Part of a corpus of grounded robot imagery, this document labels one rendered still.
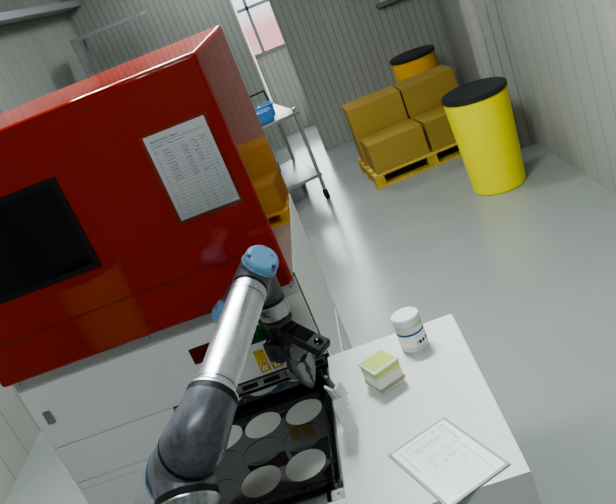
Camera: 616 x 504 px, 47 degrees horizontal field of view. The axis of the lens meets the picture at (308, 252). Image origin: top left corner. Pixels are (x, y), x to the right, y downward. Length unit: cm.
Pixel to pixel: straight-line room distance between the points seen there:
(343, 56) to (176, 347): 593
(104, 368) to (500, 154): 356
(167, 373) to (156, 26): 680
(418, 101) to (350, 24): 162
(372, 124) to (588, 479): 409
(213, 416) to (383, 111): 511
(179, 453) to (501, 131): 400
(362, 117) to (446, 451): 488
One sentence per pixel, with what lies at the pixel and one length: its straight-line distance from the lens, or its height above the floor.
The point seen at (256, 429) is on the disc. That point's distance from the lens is 189.
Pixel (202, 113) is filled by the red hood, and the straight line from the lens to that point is 162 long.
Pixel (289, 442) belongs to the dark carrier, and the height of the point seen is 90.
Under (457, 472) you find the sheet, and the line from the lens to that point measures 143.
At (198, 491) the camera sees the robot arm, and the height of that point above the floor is 118.
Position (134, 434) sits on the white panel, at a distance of 208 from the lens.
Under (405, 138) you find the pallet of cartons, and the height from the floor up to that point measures 32.
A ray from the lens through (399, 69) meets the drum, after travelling 701.
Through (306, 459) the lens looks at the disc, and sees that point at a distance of 171.
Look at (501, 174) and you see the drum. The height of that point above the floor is 14.
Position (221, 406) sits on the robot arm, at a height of 130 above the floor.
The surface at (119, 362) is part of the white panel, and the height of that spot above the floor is 116.
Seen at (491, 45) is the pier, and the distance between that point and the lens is 558.
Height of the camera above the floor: 192
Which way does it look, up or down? 21 degrees down
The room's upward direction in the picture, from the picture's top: 22 degrees counter-clockwise
